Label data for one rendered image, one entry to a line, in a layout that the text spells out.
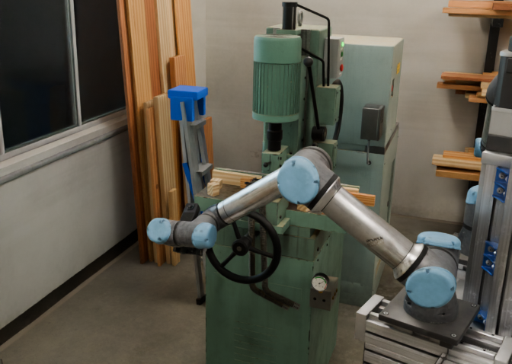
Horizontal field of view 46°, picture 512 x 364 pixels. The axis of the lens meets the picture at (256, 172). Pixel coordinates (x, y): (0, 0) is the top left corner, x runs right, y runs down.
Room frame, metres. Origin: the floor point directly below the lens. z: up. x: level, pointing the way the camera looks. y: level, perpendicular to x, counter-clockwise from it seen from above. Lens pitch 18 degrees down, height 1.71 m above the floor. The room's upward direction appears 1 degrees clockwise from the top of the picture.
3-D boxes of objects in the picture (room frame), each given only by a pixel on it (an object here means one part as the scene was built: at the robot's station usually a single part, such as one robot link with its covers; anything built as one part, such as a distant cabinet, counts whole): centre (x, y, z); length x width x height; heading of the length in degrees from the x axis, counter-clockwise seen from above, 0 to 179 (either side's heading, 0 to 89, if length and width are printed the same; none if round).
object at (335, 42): (2.53, -0.31, 1.40); 0.10 x 0.06 x 0.16; 161
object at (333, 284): (2.05, -0.27, 0.58); 0.12 x 0.08 x 0.08; 161
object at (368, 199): (2.23, -0.19, 0.92); 0.54 x 0.02 x 0.04; 71
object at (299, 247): (2.39, -0.11, 0.76); 0.57 x 0.45 x 0.09; 161
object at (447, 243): (1.53, -0.50, 0.98); 0.13 x 0.12 x 0.14; 160
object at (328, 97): (2.43, -0.28, 1.23); 0.09 x 0.08 x 0.15; 161
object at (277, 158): (2.29, -0.08, 1.03); 0.14 x 0.07 x 0.09; 161
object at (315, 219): (2.16, -0.06, 0.87); 0.61 x 0.30 x 0.06; 71
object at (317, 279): (1.99, -0.24, 0.65); 0.06 x 0.04 x 0.08; 71
